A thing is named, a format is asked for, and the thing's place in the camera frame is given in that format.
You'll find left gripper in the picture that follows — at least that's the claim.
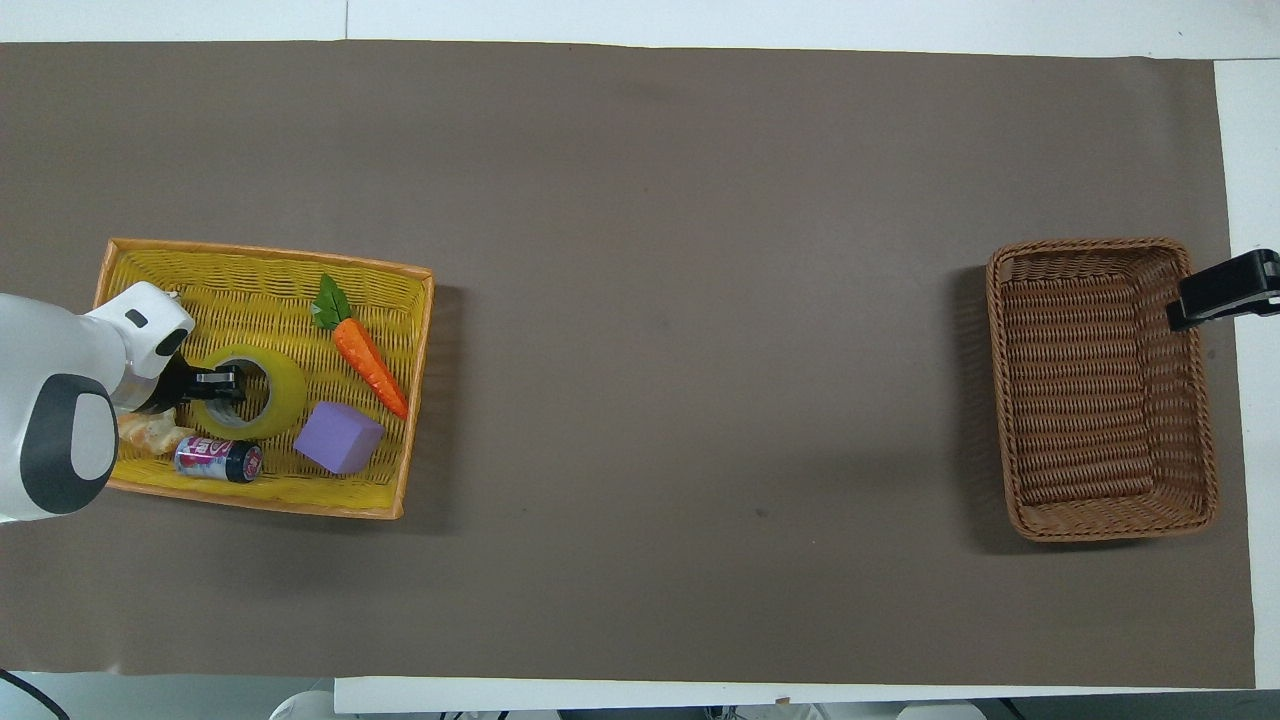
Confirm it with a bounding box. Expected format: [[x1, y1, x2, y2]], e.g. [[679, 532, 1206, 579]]
[[138, 352, 207, 417]]

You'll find yellow tape roll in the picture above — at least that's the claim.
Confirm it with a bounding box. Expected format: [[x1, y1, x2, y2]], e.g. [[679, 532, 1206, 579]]
[[188, 344, 309, 442]]

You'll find yellow wicker basket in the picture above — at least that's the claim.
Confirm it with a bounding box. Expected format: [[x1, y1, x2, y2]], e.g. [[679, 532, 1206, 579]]
[[93, 237, 436, 521]]

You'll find brown wicker basket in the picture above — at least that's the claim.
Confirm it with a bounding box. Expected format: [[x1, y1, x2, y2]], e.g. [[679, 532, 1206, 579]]
[[985, 236, 1221, 544]]

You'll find toy bread piece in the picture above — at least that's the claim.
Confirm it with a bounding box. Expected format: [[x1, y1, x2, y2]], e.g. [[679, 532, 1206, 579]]
[[117, 407, 199, 459]]

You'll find small drink can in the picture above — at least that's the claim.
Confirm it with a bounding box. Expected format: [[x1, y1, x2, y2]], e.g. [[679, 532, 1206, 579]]
[[173, 435, 265, 486]]

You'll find purple cube block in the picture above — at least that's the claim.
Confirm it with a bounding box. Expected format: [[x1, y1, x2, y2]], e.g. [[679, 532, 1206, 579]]
[[293, 401, 387, 476]]

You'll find orange toy carrot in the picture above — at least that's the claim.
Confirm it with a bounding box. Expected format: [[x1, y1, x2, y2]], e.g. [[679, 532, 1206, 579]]
[[310, 273, 411, 422]]

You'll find black stand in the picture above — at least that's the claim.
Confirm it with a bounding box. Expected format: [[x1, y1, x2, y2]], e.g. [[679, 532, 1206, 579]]
[[1165, 248, 1280, 334]]

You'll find black cable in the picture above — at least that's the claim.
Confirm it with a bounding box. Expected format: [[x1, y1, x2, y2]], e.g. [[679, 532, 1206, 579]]
[[0, 667, 72, 720]]

